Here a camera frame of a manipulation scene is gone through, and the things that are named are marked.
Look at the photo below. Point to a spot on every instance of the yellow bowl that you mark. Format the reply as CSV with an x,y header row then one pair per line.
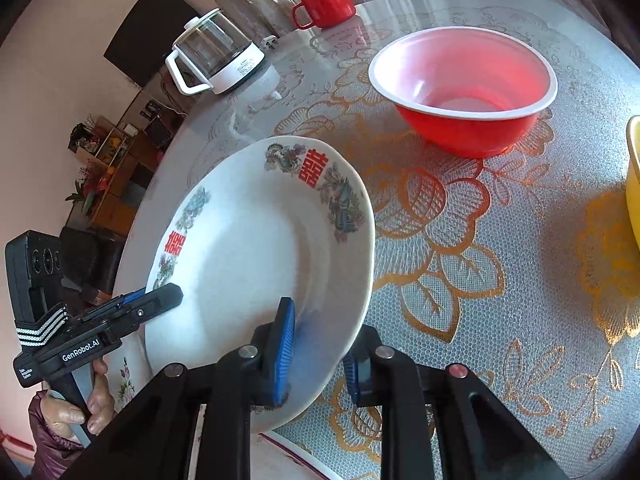
x,y
634,185

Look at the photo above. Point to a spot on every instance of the white floral dish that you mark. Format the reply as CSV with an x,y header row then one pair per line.
x,y
127,380

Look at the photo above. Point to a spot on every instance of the wooden cabinet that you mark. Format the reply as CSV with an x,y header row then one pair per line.
x,y
125,180

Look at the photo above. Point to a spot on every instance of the black chair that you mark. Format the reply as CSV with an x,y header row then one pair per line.
x,y
95,260

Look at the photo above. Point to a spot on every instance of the person's left hand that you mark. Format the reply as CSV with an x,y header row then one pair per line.
x,y
102,400

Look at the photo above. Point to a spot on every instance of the red mug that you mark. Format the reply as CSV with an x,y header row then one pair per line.
x,y
327,7

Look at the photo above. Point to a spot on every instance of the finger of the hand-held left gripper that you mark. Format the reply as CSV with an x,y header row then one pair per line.
x,y
134,298

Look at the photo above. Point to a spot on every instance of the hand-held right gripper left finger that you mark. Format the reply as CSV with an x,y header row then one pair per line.
x,y
282,355

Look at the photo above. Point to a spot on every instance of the white power plug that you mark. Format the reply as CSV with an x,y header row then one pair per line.
x,y
270,41

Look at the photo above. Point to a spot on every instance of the pink rimmed plate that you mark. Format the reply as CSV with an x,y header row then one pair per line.
x,y
280,460

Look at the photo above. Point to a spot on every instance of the red flower bunch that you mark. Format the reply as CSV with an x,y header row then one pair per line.
x,y
90,185

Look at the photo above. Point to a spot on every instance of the lace floral tablecloth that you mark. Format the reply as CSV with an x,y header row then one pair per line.
x,y
450,260

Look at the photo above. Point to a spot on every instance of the red plastic bowl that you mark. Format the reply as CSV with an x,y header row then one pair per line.
x,y
450,135

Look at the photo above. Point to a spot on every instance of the white glass kettle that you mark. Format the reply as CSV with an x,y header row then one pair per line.
x,y
235,67

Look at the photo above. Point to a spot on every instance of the person's left forearm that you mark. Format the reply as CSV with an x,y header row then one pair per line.
x,y
50,447

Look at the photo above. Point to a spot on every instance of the white plate with red print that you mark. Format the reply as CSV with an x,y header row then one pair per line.
x,y
240,260

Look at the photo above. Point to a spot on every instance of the black wall television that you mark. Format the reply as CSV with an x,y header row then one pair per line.
x,y
145,35

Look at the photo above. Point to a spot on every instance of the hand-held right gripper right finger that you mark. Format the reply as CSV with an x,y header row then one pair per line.
x,y
351,377

